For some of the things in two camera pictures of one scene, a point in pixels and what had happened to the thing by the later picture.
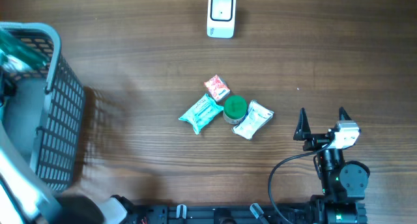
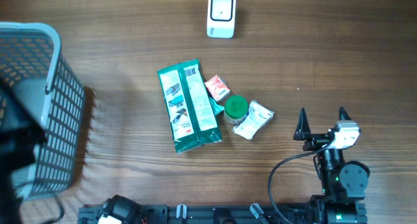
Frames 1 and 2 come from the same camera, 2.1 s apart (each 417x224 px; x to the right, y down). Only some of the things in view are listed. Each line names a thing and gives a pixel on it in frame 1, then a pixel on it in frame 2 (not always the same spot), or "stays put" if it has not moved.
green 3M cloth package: [16, 55] -> [189, 105]
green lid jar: [235, 107] stays put
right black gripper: [303, 129] stays put
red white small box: [217, 87] stays put
